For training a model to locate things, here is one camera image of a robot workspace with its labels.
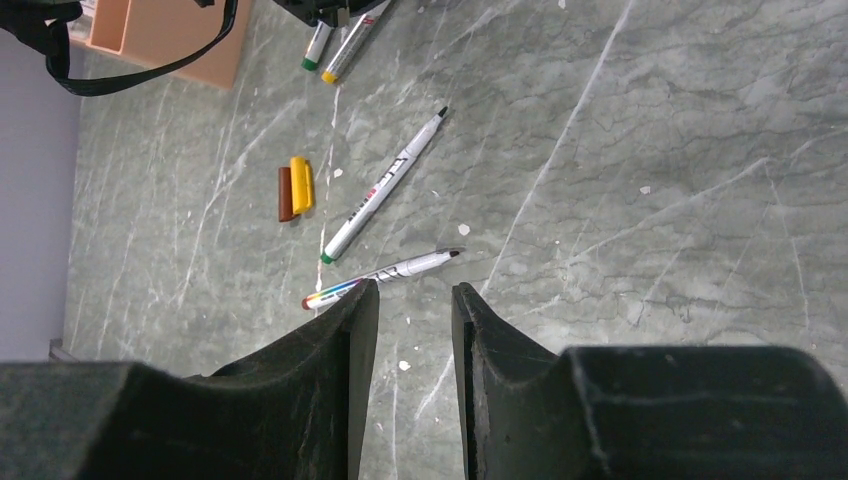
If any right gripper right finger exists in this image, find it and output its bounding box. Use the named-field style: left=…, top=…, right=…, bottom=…
left=452, top=283, right=847, bottom=479

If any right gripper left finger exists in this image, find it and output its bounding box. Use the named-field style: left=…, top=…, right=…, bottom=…
left=1, top=281, right=380, bottom=479

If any white marker pen colourful label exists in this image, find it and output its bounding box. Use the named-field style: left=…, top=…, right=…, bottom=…
left=301, top=247, right=465, bottom=310

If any brown pen cap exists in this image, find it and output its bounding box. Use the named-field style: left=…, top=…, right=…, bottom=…
left=278, top=167, right=296, bottom=222

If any yellow pen cap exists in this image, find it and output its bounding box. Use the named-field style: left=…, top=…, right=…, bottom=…
left=289, top=157, right=315, bottom=215

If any white marker pen green tip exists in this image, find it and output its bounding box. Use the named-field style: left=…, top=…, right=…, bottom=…
left=301, top=21, right=335, bottom=71

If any white marker pen orange tip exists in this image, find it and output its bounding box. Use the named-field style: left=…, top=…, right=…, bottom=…
left=321, top=1, right=391, bottom=85

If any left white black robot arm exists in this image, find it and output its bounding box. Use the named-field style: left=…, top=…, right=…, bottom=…
left=1, top=1, right=252, bottom=97

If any peach plastic file organizer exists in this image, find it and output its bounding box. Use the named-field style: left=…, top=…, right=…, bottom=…
left=69, top=0, right=253, bottom=90

